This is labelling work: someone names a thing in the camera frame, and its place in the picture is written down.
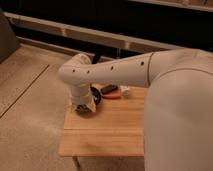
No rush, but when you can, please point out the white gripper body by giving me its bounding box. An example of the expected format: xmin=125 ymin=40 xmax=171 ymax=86
xmin=69 ymin=94 xmax=96 ymax=113

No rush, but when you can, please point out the white plastic bottle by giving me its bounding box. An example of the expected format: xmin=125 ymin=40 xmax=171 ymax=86
xmin=120 ymin=86 xmax=131 ymax=97

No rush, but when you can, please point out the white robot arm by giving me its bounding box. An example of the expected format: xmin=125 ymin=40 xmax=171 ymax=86
xmin=58 ymin=48 xmax=213 ymax=171

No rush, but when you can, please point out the dark ceramic bowl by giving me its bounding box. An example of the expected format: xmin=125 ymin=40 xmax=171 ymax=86
xmin=76 ymin=87 xmax=101 ymax=113

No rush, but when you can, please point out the black rectangular block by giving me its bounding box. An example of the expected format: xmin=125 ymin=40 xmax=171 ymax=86
xmin=100 ymin=85 xmax=118 ymax=95

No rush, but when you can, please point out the orange carrot toy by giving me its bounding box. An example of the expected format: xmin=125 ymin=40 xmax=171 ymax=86
xmin=102 ymin=94 xmax=121 ymax=99

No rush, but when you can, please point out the wooden table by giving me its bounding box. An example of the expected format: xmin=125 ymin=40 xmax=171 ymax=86
xmin=58 ymin=83 xmax=148 ymax=171

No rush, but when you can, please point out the grey cabinet corner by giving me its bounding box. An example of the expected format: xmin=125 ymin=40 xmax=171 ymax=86
xmin=0 ymin=9 xmax=20 ymax=63

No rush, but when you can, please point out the white shelf rail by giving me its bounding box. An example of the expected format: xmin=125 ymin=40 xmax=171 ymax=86
xmin=4 ymin=12 xmax=182 ymax=53

